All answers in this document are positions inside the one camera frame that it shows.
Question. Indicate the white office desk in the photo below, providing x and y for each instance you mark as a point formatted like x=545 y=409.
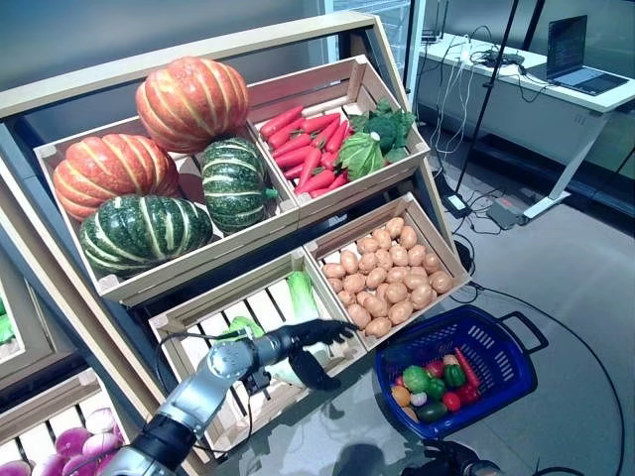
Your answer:
x=541 y=106

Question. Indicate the wooden pumpkin crate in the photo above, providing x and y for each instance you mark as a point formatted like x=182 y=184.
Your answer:
x=198 y=268

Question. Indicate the white toy garlic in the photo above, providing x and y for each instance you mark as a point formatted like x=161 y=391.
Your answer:
x=419 y=398

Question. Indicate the black tripod pole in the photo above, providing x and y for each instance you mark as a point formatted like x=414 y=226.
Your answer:
x=483 y=99

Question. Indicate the dark red toy vegetable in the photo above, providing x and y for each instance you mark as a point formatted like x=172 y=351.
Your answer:
x=469 y=393

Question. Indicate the wooden cabbage crate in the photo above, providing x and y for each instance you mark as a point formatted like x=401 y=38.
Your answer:
x=233 y=305

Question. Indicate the dark green toy cucumber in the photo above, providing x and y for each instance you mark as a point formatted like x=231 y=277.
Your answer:
x=431 y=412

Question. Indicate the green toy bell pepper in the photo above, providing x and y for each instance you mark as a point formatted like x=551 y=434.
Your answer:
x=454 y=376

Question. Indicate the black router with antennas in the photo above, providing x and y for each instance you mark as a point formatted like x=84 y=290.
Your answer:
x=432 y=34

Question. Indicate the wide green striped pumpkin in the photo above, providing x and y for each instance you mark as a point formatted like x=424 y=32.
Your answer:
x=144 y=233

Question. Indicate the flat orange pumpkin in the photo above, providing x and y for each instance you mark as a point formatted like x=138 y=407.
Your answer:
x=109 y=166

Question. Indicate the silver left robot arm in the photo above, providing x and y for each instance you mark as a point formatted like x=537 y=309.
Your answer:
x=223 y=358

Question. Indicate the large orange pumpkin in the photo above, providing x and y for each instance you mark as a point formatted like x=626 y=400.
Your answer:
x=191 y=101

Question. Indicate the white green napa cabbage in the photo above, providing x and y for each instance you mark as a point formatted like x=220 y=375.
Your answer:
x=284 y=373

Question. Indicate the wooden display shelf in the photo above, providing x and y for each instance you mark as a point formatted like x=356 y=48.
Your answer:
x=59 y=94

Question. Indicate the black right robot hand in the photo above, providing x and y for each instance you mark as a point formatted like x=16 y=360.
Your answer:
x=446 y=456

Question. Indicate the blue plastic shopping basket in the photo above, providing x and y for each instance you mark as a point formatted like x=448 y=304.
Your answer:
x=496 y=377

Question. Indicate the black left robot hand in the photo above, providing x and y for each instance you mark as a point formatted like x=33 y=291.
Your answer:
x=317 y=331

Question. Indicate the red toy tomato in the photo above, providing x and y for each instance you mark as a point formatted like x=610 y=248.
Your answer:
x=435 y=368

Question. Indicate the wooden potato crate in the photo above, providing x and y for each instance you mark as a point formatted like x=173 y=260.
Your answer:
x=436 y=233

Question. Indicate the brown potato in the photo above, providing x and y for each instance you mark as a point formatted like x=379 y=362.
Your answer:
x=363 y=297
x=367 y=263
x=417 y=255
x=358 y=316
x=397 y=274
x=354 y=283
x=440 y=282
x=349 y=262
x=415 y=278
x=375 y=306
x=346 y=298
x=395 y=227
x=408 y=238
x=334 y=271
x=424 y=298
x=431 y=263
x=400 y=313
x=399 y=256
x=383 y=259
x=382 y=238
x=335 y=285
x=376 y=278
x=368 y=245
x=396 y=293
x=378 y=327

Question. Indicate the light green leafy cabbage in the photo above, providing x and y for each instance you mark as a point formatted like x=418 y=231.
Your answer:
x=361 y=156

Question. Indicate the long green napa cabbage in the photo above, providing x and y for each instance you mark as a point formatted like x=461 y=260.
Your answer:
x=302 y=297

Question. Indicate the small red toy carrot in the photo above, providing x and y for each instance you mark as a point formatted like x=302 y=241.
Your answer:
x=467 y=368

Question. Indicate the grey floor power box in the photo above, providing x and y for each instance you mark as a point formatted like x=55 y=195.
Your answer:
x=507 y=213

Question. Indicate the wooden carrot crate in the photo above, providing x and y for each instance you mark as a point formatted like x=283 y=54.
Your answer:
x=307 y=84

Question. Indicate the black power adapter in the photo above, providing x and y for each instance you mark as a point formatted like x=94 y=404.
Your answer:
x=457 y=204

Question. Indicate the bright green leafy cabbage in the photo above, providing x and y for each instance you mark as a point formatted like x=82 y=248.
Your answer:
x=245 y=328

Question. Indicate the green striped pumpkin with stem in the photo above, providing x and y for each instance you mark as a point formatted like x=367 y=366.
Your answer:
x=233 y=183

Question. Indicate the purple turnip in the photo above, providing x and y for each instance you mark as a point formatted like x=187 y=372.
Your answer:
x=101 y=420
x=101 y=443
x=80 y=466
x=73 y=441
x=49 y=465
x=15 y=468

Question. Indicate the orange toy fruit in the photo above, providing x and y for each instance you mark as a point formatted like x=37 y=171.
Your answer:
x=401 y=396

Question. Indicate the black device on desk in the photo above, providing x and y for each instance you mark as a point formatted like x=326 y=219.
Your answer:
x=506 y=59

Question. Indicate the wooden crate with greens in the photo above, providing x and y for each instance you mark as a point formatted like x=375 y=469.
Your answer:
x=35 y=342

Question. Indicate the grey open laptop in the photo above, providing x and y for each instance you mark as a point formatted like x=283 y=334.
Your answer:
x=570 y=54

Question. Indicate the orange toy vegetable piece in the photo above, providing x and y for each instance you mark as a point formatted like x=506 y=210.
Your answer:
x=410 y=414

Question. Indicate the green toy lettuce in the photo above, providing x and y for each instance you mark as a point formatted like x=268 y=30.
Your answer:
x=416 y=379

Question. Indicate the small green toy pepper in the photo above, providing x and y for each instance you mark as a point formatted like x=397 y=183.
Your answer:
x=436 y=389

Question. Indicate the wooden turnip crate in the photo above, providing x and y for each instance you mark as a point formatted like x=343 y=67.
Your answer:
x=44 y=401

